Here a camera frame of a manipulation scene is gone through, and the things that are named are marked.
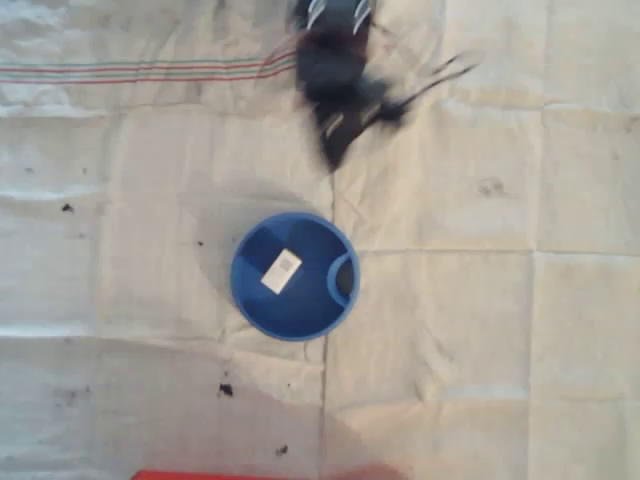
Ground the small white yellow box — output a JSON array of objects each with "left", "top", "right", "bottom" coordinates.
[{"left": 259, "top": 247, "right": 303, "bottom": 294}]

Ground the blue plastic bowl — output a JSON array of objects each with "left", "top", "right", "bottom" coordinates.
[{"left": 229, "top": 211, "right": 362, "bottom": 344}]

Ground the white cloth with coloured stripes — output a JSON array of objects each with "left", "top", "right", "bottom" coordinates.
[{"left": 0, "top": 0, "right": 640, "bottom": 480}]

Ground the red flat object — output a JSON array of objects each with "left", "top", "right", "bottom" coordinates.
[{"left": 130, "top": 468, "right": 404, "bottom": 480}]

